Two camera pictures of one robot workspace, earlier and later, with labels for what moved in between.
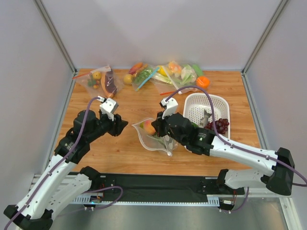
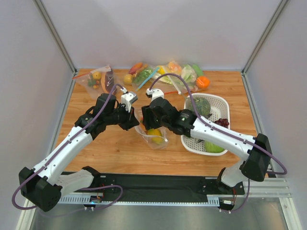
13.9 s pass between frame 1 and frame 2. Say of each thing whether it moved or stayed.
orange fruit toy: stayed
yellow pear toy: stayed
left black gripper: moved
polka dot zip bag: moved
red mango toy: stayed
